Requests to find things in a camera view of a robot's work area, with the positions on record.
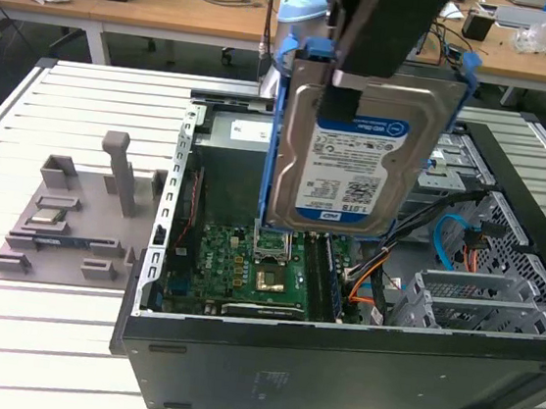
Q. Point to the grey parts rack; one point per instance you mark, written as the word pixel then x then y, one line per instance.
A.
pixel 102 234

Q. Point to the grey power supply unit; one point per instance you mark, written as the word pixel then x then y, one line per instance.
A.
pixel 227 174

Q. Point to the installed RAM stick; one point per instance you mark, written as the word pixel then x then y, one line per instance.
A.
pixel 336 281

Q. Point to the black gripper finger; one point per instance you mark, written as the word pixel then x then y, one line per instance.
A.
pixel 392 25

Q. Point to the clear plastic bag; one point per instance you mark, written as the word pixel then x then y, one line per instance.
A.
pixel 531 39

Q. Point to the wooden desk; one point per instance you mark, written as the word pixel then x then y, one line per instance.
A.
pixel 127 12

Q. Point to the small black container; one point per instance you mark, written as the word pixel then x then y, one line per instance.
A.
pixel 476 26

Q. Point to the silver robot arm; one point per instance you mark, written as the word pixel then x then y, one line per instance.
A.
pixel 300 5

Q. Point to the hard disk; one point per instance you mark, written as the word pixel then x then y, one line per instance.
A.
pixel 355 174

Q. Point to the flat grey box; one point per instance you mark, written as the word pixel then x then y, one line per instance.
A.
pixel 521 16

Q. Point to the silver CPU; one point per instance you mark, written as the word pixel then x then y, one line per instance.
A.
pixel 47 216

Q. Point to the green motherboard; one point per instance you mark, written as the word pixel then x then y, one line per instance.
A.
pixel 217 257

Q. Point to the black PC case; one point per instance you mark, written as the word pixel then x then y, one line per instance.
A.
pixel 331 384

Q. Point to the grey disk bay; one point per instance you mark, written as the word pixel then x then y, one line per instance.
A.
pixel 480 287

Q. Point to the black graphics card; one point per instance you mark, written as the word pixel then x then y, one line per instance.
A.
pixel 261 310

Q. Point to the CPU socket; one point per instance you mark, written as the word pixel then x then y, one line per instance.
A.
pixel 271 281

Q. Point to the grey drive cage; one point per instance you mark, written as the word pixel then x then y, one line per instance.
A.
pixel 455 161

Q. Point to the black RAM slot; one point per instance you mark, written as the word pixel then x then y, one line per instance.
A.
pixel 313 273

